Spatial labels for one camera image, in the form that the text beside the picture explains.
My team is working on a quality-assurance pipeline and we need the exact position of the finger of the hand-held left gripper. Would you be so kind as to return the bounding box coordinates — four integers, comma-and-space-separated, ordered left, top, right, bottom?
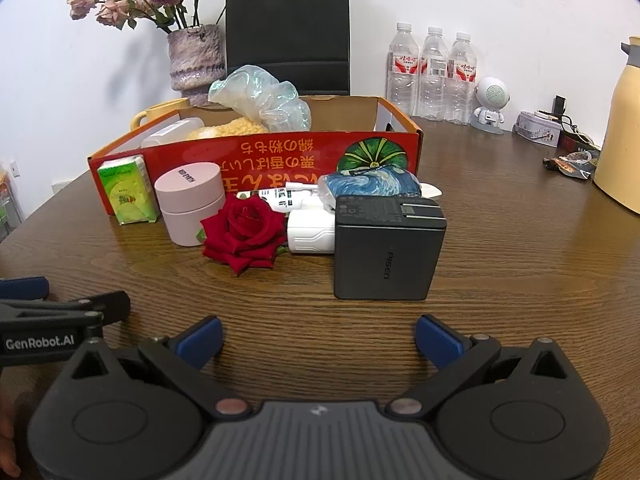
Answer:
0, 290, 131, 332
0, 276, 49, 303

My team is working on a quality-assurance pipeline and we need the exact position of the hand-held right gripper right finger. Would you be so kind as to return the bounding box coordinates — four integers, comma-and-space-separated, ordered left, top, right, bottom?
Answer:
390, 315, 576, 420

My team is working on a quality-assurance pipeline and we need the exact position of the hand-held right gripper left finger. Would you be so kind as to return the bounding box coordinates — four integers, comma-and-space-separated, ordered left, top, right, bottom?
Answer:
65, 316, 253, 420

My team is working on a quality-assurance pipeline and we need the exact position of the black charger block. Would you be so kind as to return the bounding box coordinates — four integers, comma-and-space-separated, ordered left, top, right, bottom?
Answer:
332, 195, 447, 302

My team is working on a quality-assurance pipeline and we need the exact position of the green tissue pack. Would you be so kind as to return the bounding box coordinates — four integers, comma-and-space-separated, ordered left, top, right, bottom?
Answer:
96, 156, 161, 225

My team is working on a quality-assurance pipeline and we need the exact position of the red fabric rose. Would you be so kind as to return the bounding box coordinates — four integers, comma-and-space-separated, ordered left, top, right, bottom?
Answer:
200, 194, 290, 277

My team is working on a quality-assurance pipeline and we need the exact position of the pink round jar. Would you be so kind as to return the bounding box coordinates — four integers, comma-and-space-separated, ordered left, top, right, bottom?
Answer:
154, 161, 227, 247

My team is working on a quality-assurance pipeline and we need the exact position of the white plug adapter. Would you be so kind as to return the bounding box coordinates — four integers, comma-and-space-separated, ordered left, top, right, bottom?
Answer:
286, 208, 337, 256

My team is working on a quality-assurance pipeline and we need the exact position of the small white labelled tube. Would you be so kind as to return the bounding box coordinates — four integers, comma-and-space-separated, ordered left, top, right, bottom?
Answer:
260, 182, 331, 213

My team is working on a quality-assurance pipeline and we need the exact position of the blue swirl print pouch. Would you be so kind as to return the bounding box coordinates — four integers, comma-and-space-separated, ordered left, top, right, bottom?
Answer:
320, 169, 421, 211

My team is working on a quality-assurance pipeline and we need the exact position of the translucent white plastic container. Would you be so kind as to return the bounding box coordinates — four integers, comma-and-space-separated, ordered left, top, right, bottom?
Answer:
141, 117, 206, 149

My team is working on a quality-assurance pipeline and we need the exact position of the sheep plush toy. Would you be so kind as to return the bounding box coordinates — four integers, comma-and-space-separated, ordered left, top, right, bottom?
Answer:
186, 117, 271, 141

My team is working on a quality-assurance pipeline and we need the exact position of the orange cardboard box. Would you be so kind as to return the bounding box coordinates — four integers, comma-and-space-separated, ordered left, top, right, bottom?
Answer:
87, 95, 425, 216

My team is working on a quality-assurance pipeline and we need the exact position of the iridescent plastic bag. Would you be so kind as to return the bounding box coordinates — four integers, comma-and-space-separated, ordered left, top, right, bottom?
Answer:
207, 65, 312, 133

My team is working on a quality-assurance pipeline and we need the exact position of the person's left hand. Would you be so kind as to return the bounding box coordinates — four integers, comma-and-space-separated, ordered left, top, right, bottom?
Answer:
0, 400, 22, 479

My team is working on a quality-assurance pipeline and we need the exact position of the colourful packets pile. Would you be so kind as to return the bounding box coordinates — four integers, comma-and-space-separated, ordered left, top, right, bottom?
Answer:
0, 170, 25, 243

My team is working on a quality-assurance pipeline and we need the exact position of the yellow mug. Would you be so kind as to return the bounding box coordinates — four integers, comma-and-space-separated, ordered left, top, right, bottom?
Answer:
131, 99, 193, 131

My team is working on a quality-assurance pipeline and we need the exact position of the dark snack packet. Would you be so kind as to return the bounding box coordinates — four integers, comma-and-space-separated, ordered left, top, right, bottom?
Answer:
543, 150, 601, 181

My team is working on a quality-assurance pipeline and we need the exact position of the printed tin box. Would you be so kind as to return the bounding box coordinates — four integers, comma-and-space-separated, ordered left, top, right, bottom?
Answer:
513, 110, 561, 147

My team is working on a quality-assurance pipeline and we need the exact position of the red flat box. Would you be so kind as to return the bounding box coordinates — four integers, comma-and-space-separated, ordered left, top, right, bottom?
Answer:
557, 130, 601, 151

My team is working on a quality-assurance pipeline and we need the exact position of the white robot figure speaker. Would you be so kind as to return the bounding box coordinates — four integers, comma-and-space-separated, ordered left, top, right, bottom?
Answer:
470, 76, 511, 135

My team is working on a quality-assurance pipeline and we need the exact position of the clear water bottle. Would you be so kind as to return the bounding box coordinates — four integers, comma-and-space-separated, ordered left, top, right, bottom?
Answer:
387, 22, 421, 117
419, 26, 449, 121
445, 32, 476, 125

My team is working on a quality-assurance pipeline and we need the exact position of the purple glazed vase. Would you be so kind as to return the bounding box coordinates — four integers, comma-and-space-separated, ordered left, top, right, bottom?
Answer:
167, 24, 227, 107

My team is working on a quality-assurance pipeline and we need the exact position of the cream thermos jug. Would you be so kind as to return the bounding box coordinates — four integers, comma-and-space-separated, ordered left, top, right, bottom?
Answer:
592, 36, 640, 216

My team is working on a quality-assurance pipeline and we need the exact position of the black paper bag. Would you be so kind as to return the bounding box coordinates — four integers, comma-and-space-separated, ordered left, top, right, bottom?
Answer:
225, 0, 351, 97

